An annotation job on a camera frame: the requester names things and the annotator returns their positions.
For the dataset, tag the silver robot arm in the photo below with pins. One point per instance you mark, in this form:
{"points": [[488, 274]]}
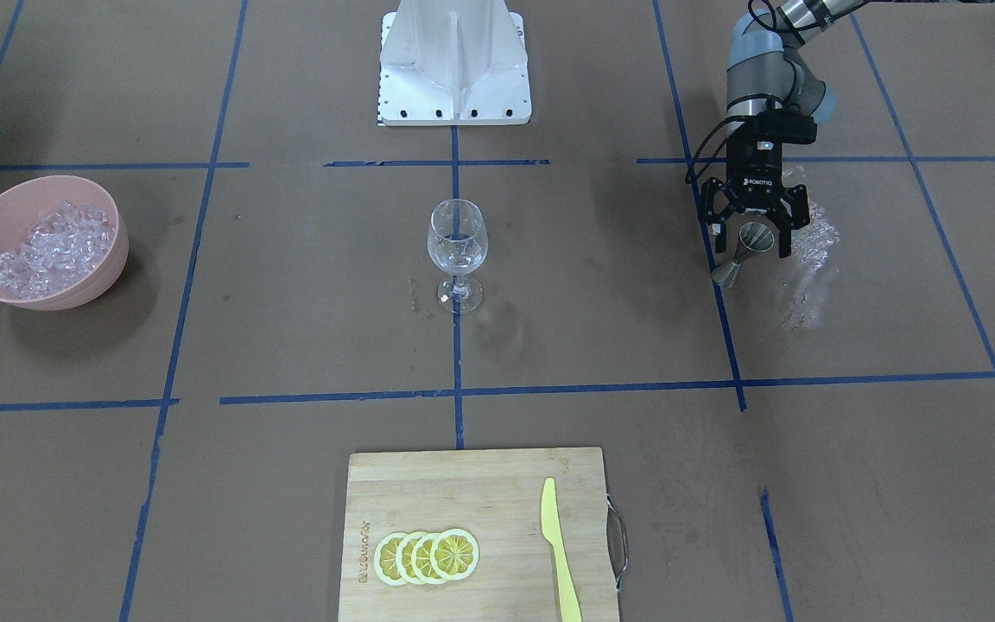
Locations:
{"points": [[773, 99]]}

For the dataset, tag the yellow plastic knife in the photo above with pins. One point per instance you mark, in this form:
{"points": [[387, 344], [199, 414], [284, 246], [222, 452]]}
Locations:
{"points": [[567, 598]]}

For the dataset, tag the steel cocktail jigger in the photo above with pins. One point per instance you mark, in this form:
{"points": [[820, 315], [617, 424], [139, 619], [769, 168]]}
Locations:
{"points": [[753, 239]]}

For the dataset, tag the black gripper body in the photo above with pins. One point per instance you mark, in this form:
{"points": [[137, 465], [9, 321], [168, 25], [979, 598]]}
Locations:
{"points": [[757, 175]]}

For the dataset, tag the back lemon slice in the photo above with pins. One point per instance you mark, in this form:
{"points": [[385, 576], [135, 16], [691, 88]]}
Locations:
{"points": [[386, 566]]}

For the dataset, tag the clear wine glass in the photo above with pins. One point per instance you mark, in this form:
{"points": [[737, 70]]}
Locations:
{"points": [[457, 244]]}

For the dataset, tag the pink bowl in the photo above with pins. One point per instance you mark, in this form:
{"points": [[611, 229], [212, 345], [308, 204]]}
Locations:
{"points": [[23, 205]]}

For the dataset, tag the metal base plate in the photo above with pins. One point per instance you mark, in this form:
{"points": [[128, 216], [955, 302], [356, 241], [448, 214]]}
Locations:
{"points": [[445, 63]]}

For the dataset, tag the clear ice cubes pile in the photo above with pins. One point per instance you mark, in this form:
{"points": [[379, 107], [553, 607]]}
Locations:
{"points": [[61, 249]]}

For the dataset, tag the bamboo cutting board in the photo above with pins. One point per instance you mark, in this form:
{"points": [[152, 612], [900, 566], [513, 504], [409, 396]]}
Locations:
{"points": [[495, 494]]}

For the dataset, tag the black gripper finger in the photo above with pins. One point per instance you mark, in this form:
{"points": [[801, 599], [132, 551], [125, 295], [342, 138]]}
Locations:
{"points": [[787, 209], [721, 200]]}

